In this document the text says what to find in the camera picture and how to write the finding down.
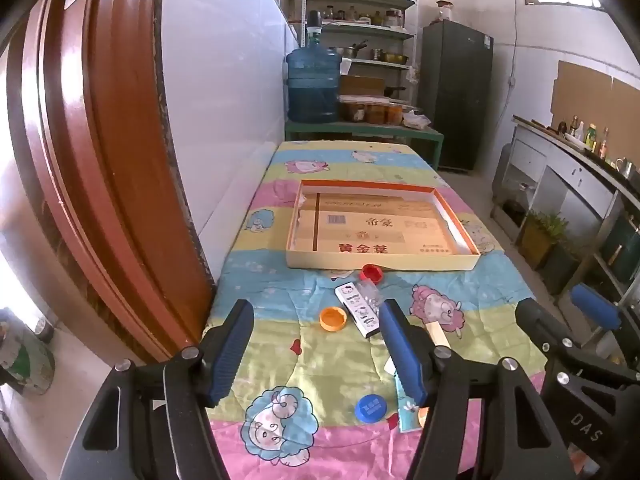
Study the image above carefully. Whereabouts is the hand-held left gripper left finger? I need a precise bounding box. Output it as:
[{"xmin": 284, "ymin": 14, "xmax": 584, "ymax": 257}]
[{"xmin": 60, "ymin": 299, "xmax": 256, "ymax": 480}]

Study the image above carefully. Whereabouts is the green low table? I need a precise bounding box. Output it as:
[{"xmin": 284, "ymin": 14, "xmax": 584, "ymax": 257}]
[{"xmin": 285, "ymin": 120, "xmax": 445, "ymax": 171}]

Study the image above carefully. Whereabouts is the shallow cardboard box tray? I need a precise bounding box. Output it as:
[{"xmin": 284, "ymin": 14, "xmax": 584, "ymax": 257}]
[{"xmin": 285, "ymin": 178, "xmax": 482, "ymax": 272}]

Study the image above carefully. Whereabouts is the dark green refrigerator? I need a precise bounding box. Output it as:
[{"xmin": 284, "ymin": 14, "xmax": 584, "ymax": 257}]
[{"xmin": 419, "ymin": 20, "xmax": 495, "ymax": 175}]

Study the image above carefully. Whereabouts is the cardboard sheet on wall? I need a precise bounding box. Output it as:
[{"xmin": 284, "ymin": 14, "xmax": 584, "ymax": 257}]
[{"xmin": 550, "ymin": 60, "xmax": 640, "ymax": 133}]

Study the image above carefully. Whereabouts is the grey gas cylinder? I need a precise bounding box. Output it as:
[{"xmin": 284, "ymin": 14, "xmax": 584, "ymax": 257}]
[{"xmin": 492, "ymin": 142, "xmax": 513, "ymax": 201}]

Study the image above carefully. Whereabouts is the grey kitchen counter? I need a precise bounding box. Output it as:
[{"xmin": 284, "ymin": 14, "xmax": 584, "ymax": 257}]
[{"xmin": 492, "ymin": 116, "xmax": 640, "ymax": 306}]

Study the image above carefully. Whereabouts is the brown wooden door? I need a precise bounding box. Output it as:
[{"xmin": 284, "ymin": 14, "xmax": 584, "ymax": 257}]
[{"xmin": 0, "ymin": 0, "xmax": 218, "ymax": 368}]

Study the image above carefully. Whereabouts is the black planter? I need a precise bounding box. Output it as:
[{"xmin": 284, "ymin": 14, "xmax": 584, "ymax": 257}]
[{"xmin": 542, "ymin": 242, "xmax": 581, "ymax": 296}]

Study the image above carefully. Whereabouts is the water jug pump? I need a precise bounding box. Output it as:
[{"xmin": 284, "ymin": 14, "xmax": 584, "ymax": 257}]
[{"xmin": 305, "ymin": 10, "xmax": 323, "ymax": 50}]

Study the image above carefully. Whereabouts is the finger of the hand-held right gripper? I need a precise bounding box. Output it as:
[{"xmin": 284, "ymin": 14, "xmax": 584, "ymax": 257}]
[
  {"xmin": 571, "ymin": 284, "xmax": 640, "ymax": 356},
  {"xmin": 515, "ymin": 298, "xmax": 640, "ymax": 386}
]

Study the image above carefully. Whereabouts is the cartoon sheep printed blanket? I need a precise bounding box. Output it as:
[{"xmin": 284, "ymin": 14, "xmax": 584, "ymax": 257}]
[{"xmin": 202, "ymin": 140, "xmax": 548, "ymax": 480}]

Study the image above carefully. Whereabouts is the blue bottle cap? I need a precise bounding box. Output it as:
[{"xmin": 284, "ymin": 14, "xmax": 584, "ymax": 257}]
[{"xmin": 354, "ymin": 394, "xmax": 387, "ymax": 423}]

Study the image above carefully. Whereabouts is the white pen-shaped device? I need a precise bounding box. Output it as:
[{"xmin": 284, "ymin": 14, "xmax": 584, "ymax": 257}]
[{"xmin": 334, "ymin": 282, "xmax": 382, "ymax": 339}]

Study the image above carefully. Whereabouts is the blue water jug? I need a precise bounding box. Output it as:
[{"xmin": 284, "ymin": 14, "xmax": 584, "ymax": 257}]
[{"xmin": 285, "ymin": 46, "xmax": 344, "ymax": 124}]

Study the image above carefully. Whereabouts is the light blue packet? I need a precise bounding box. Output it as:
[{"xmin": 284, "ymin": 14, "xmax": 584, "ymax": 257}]
[{"xmin": 394, "ymin": 375, "xmax": 426, "ymax": 433}]

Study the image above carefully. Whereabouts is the large orange bottle cap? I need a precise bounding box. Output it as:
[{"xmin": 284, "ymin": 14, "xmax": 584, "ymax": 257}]
[{"xmin": 319, "ymin": 307, "xmax": 348, "ymax": 333}]

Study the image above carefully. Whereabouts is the brown cardboard box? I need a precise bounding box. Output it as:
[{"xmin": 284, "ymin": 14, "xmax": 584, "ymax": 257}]
[{"xmin": 340, "ymin": 75, "xmax": 386, "ymax": 97}]

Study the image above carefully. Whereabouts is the clear bead bottle black cap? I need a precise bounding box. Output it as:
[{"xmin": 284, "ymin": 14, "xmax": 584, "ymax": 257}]
[{"xmin": 356, "ymin": 280, "xmax": 385, "ymax": 306}]

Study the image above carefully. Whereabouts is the dark green pot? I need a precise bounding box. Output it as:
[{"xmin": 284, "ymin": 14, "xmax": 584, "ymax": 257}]
[{"xmin": 600, "ymin": 215, "xmax": 640, "ymax": 281}]

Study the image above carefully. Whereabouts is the yellow planter with plants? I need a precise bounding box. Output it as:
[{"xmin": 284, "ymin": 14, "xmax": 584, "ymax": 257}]
[{"xmin": 517, "ymin": 210, "xmax": 568, "ymax": 268}]

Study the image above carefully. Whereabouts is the pale green shelf rack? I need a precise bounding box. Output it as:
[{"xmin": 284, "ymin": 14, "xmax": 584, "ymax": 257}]
[{"xmin": 303, "ymin": 0, "xmax": 418, "ymax": 111}]

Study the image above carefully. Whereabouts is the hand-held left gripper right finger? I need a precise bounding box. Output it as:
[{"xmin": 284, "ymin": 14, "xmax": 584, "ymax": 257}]
[{"xmin": 377, "ymin": 299, "xmax": 576, "ymax": 480}]

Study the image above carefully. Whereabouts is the green and white bucket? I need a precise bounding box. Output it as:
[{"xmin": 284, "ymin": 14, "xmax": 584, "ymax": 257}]
[{"xmin": 0, "ymin": 307, "xmax": 57, "ymax": 396}]

